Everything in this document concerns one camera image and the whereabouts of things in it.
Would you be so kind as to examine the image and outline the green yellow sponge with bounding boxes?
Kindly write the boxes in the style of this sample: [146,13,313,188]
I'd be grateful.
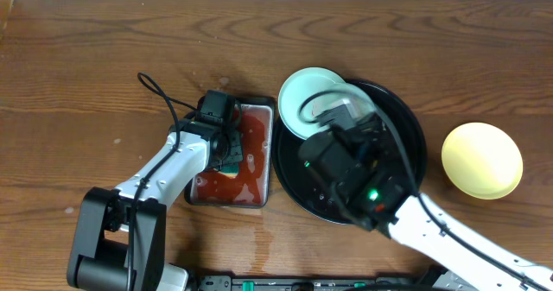
[219,163,239,179]

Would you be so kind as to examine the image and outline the pale green plate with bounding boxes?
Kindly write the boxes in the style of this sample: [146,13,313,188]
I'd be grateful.
[297,84,377,125]
[278,67,346,140]

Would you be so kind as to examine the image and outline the yellow plate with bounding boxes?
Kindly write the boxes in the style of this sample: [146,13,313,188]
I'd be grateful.
[441,122,524,200]

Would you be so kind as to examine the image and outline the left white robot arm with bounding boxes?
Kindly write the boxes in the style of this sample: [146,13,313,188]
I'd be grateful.
[67,109,242,291]

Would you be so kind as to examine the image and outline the rectangular tray with red water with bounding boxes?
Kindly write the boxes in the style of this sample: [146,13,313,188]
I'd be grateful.
[184,97,275,208]

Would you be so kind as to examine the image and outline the round black tray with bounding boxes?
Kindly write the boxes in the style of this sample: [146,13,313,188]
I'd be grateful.
[271,79,428,225]

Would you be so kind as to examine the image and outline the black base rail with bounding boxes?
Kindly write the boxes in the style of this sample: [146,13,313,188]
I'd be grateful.
[189,273,433,291]

